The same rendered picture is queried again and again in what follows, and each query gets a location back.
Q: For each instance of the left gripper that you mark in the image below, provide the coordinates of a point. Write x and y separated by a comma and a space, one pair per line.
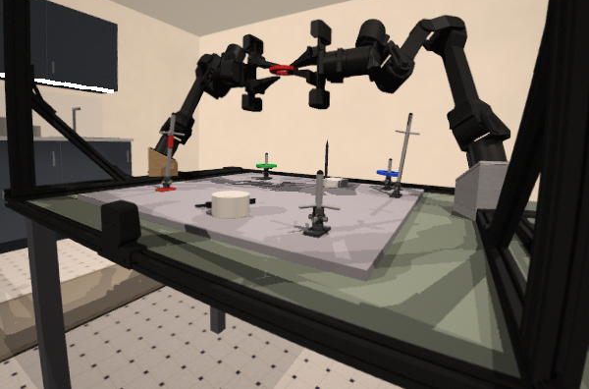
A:
252, 85

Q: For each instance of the beige cylinder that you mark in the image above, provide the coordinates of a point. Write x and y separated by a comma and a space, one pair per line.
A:
230, 204

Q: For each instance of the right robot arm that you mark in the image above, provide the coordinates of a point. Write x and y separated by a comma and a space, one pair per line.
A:
470, 120

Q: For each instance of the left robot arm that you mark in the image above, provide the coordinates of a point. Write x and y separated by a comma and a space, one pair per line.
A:
229, 71

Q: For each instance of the grey post with red foot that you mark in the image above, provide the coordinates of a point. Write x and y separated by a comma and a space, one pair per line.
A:
167, 178

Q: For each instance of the red ring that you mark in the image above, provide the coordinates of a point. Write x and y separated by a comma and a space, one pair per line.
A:
282, 70

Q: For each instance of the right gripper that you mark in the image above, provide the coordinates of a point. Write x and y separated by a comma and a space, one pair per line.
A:
330, 65

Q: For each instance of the blue ring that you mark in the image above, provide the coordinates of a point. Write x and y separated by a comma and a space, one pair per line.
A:
385, 173

